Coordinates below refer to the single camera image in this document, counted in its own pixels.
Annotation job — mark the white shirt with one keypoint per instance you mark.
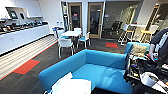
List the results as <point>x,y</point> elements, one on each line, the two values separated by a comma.
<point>71,85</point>

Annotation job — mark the white clothes hanger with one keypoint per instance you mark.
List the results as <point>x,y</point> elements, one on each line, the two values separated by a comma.
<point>47,91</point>

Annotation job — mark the white square table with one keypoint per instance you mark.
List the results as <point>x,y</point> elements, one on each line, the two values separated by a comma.
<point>71,33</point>

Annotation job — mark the large blue sofa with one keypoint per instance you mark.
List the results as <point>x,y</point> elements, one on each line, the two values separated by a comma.
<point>106,61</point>

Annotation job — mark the wood framed glass door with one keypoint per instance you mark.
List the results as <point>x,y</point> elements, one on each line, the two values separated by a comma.
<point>75,16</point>
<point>95,20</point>

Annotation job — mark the black office chair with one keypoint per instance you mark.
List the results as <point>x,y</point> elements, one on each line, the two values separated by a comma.
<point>115,26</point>

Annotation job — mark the white high stool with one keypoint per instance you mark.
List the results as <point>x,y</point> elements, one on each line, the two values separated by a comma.
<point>122,31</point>
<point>153,28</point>

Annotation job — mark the white high table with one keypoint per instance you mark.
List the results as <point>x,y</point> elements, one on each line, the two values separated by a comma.
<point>134,25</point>

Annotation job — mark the patterned beige cushion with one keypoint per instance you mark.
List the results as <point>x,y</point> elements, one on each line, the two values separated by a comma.
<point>138,50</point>

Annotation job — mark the yellow high stool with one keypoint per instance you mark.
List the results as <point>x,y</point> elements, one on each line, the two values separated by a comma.
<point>145,31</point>

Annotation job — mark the white upper kitchen cabinets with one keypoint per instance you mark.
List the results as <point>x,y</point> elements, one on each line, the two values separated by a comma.
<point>33,8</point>

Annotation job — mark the white kitchen counter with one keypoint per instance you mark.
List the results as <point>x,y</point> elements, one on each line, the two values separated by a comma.
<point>20,40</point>

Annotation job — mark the white round container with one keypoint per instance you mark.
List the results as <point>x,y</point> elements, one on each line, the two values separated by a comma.
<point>149,80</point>

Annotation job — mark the person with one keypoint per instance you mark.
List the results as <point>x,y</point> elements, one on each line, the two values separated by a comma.
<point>161,45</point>

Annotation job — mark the black kitchen wall appliance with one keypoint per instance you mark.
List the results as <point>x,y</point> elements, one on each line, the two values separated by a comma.
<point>13,14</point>

